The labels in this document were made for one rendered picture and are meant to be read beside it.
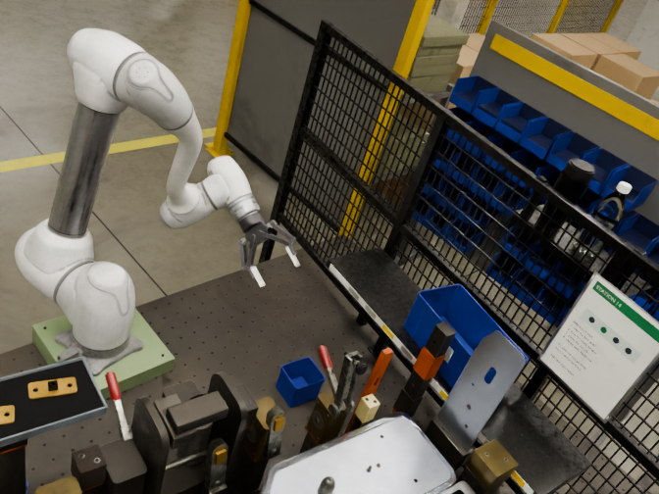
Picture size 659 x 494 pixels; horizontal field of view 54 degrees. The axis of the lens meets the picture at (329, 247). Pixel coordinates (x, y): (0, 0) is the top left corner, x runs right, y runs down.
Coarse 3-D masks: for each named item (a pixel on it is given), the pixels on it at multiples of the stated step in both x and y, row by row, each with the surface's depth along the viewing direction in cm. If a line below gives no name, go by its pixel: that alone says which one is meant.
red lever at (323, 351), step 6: (324, 348) 152; (324, 354) 152; (324, 360) 152; (324, 366) 152; (330, 366) 152; (330, 372) 151; (330, 378) 151; (330, 384) 151; (336, 384) 151; (342, 408) 150
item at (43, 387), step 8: (32, 384) 122; (40, 384) 122; (48, 384) 122; (56, 384) 122; (64, 384) 124; (72, 384) 124; (32, 392) 120; (40, 392) 121; (48, 392) 121; (56, 392) 122; (64, 392) 122; (72, 392) 123
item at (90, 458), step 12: (96, 444) 123; (72, 456) 120; (84, 456) 120; (96, 456) 121; (72, 468) 122; (84, 468) 118; (96, 468) 119; (84, 480) 119; (96, 480) 121; (84, 492) 122; (96, 492) 125
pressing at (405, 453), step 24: (360, 432) 154; (384, 432) 156; (408, 432) 158; (312, 456) 145; (336, 456) 147; (360, 456) 149; (384, 456) 151; (408, 456) 152; (432, 456) 154; (288, 480) 139; (312, 480) 140; (336, 480) 142; (360, 480) 144; (384, 480) 145; (408, 480) 147; (432, 480) 149
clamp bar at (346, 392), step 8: (352, 352) 144; (344, 360) 143; (352, 360) 142; (360, 360) 144; (344, 368) 144; (352, 368) 145; (360, 368) 141; (344, 376) 144; (352, 376) 147; (344, 384) 145; (352, 384) 147; (336, 392) 148; (344, 392) 146; (352, 392) 148; (336, 400) 149; (344, 400) 151
